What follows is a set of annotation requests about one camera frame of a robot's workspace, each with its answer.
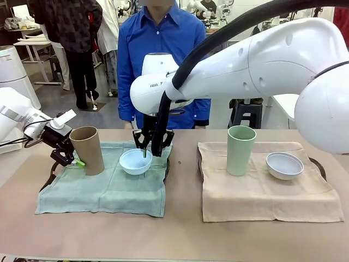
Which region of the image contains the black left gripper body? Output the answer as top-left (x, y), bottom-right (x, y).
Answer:
top-left (40, 124), bottom-right (75, 150)

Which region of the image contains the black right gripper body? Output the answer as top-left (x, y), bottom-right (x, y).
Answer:
top-left (132, 113), bottom-right (175, 151)

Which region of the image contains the light blue bowl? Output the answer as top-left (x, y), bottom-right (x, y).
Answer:
top-left (118, 148), bottom-right (153, 176)

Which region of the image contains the tan tall cup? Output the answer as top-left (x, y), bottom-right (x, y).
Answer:
top-left (69, 126), bottom-right (106, 176)

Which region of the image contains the green cloth mat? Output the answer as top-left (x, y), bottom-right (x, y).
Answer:
top-left (34, 140), bottom-right (173, 218)

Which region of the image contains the pale green tall cup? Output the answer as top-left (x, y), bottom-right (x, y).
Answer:
top-left (226, 125), bottom-right (258, 177)

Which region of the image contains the beige cloth mat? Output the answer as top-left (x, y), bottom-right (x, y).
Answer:
top-left (196, 141), bottom-right (345, 223)

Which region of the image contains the white bowl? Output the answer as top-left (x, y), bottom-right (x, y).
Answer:
top-left (266, 151), bottom-right (305, 181)

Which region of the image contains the person's right forearm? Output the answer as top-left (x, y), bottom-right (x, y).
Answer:
top-left (116, 80), bottom-right (136, 123)

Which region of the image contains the person's left forearm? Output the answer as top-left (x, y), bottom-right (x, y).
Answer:
top-left (192, 97), bottom-right (212, 128)

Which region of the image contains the dark brown serving tray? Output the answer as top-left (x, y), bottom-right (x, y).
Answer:
top-left (48, 156), bottom-right (172, 187)
top-left (196, 144), bottom-right (327, 184)

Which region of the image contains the white air purifier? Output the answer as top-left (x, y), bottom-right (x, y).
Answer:
top-left (0, 45), bottom-right (42, 110)

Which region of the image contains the person in blue shirt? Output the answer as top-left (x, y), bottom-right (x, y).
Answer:
top-left (116, 0), bottom-right (212, 130)

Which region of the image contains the white background table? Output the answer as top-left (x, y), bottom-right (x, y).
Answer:
top-left (13, 33), bottom-right (64, 86)

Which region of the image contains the black stool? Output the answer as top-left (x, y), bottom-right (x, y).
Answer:
top-left (228, 97), bottom-right (264, 129)

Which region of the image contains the person in white coat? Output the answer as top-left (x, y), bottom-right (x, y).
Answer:
top-left (96, 0), bottom-right (121, 97)

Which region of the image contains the person in dark patterned jacket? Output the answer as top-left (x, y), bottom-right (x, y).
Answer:
top-left (26, 0), bottom-right (104, 110)

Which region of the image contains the person in black clothes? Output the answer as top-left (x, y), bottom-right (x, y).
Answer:
top-left (200, 0), bottom-right (218, 20)

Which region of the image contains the white side table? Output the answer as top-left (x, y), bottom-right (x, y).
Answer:
top-left (262, 93), bottom-right (301, 129)

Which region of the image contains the person in red jacket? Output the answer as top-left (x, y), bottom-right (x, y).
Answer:
top-left (333, 6), bottom-right (349, 55)

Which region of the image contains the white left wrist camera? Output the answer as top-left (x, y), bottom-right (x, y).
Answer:
top-left (51, 109), bottom-right (77, 129)

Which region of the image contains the black right arm cable sleeve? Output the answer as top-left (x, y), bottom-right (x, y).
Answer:
top-left (151, 4), bottom-right (349, 158)

